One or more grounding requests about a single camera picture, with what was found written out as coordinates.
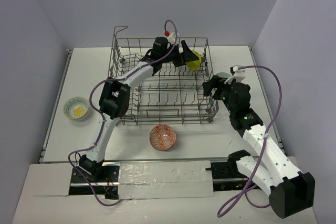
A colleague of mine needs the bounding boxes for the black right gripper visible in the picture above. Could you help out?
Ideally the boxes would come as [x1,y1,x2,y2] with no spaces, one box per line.
[203,74,236,114]

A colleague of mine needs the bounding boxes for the white taped cover panel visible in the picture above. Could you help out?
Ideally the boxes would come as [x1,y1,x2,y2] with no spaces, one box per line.
[118,161,214,199]

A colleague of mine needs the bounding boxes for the teal patterned bowl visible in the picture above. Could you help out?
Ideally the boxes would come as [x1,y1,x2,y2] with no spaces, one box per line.
[216,72,232,79]

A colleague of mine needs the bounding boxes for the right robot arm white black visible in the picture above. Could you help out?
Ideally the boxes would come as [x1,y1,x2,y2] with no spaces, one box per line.
[202,75,315,219]

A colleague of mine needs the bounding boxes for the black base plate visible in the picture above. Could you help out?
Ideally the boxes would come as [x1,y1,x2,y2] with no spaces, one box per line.
[205,162,248,191]
[69,165,120,200]

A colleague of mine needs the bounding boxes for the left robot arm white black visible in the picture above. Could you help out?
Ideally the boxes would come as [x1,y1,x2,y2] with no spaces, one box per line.
[78,37,202,182]

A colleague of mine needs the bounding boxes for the orange geometric patterned bowl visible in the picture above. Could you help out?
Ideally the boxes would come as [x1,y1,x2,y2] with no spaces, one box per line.
[149,124,177,151]

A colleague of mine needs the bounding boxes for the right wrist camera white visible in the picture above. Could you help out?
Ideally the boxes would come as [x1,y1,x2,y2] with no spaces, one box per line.
[225,65,246,84]

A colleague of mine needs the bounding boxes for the grey wire dish rack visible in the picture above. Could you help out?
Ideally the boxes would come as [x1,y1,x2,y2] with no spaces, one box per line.
[109,26,219,125]

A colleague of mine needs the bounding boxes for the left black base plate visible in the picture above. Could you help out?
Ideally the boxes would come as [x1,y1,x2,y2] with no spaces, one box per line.
[69,165,120,200]

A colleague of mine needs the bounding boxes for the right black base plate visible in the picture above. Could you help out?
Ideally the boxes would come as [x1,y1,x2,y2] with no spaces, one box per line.
[205,162,248,191]

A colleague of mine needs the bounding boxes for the white bowl yellow flower pattern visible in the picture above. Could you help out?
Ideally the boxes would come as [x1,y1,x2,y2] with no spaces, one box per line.
[62,97,90,121]

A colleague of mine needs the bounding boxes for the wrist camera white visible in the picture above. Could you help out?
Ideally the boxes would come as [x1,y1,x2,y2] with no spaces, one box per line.
[164,31,179,44]
[225,65,246,84]

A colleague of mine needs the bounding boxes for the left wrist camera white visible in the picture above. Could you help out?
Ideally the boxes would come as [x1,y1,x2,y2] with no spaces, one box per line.
[164,31,179,44]

